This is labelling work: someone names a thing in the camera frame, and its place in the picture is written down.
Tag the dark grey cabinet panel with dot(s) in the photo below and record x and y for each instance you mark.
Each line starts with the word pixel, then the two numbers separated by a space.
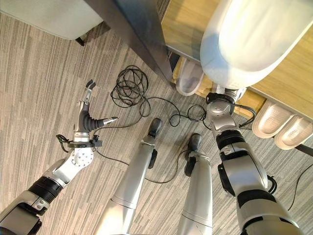
pixel 139 27

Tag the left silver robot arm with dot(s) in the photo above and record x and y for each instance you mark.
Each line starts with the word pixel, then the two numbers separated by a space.
pixel 61 169

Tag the left silver robot leg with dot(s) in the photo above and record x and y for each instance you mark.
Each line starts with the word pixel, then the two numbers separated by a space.
pixel 133 176

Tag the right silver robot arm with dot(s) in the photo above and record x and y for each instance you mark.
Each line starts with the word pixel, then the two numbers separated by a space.
pixel 244 171

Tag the white upholstered seat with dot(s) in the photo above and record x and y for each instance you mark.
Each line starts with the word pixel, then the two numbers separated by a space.
pixel 49 14

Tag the right silver robot leg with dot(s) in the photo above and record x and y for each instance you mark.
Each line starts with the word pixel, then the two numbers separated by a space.
pixel 196 191

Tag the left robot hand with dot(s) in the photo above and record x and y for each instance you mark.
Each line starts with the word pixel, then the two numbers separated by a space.
pixel 84 122

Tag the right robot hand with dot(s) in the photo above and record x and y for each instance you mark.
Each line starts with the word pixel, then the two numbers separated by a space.
pixel 235 93

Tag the silver robot leg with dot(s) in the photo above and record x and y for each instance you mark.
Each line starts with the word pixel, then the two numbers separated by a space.
pixel 196 191
pixel 133 176

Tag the large white slipper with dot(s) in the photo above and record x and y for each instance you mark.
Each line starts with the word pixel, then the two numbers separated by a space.
pixel 247 39

